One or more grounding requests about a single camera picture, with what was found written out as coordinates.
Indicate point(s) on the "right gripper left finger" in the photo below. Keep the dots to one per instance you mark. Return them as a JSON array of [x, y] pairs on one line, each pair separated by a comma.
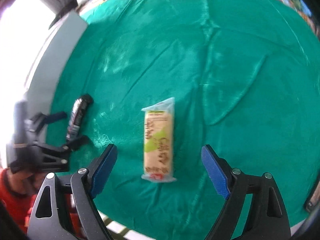
[[50, 217]]

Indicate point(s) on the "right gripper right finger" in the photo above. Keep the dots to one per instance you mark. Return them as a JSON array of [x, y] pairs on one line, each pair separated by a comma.
[[267, 217]]

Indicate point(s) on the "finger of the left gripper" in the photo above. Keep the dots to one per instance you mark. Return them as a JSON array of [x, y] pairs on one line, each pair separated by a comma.
[[49, 119], [76, 143]]

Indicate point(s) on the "brown chocolate bar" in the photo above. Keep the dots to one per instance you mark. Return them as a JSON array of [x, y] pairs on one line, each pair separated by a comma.
[[79, 109]]

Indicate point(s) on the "person left hand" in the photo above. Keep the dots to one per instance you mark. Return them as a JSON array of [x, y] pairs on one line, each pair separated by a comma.
[[25, 182]]

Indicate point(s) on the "orange red trousers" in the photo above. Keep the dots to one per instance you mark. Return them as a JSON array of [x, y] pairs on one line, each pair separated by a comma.
[[19, 206]]

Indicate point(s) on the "yellow rice cracker packet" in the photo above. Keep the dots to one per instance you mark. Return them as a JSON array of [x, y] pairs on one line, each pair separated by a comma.
[[158, 142]]

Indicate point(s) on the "green satin cloth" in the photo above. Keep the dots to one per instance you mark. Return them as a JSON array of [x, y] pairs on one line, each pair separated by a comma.
[[245, 78]]

